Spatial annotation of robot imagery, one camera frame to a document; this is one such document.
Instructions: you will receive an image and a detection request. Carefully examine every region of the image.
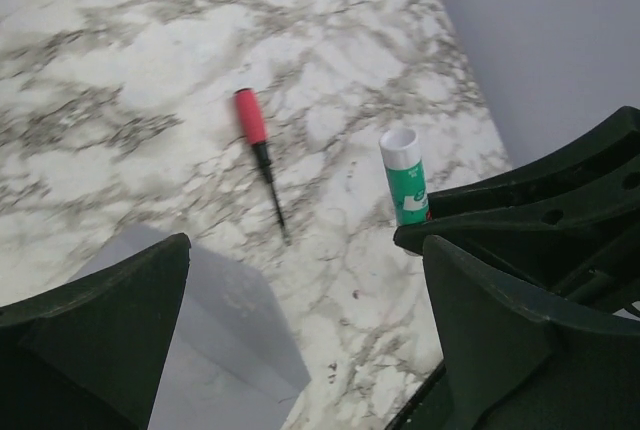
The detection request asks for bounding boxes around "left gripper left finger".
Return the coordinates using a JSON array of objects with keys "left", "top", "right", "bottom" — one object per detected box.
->
[{"left": 1, "top": 233, "right": 191, "bottom": 429}]

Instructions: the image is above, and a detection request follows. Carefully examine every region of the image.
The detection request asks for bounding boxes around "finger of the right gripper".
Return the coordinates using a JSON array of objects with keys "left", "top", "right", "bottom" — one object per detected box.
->
[{"left": 394, "top": 106, "right": 639, "bottom": 310}]

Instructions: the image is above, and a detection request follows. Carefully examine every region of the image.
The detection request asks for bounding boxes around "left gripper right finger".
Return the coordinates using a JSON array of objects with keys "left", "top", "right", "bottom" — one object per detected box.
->
[{"left": 394, "top": 234, "right": 639, "bottom": 429}]

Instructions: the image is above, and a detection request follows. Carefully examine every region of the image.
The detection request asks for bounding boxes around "grey envelope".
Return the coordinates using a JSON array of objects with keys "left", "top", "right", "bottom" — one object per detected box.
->
[{"left": 75, "top": 225, "right": 310, "bottom": 429}]

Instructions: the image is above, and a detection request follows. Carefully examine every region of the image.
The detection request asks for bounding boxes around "green white glue stick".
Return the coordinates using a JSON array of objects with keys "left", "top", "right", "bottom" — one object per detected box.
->
[{"left": 379, "top": 127, "right": 430, "bottom": 226}]

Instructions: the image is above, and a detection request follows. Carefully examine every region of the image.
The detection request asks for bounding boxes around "red handled screwdriver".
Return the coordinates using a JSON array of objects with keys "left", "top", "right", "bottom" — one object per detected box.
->
[{"left": 234, "top": 88, "right": 291, "bottom": 245}]

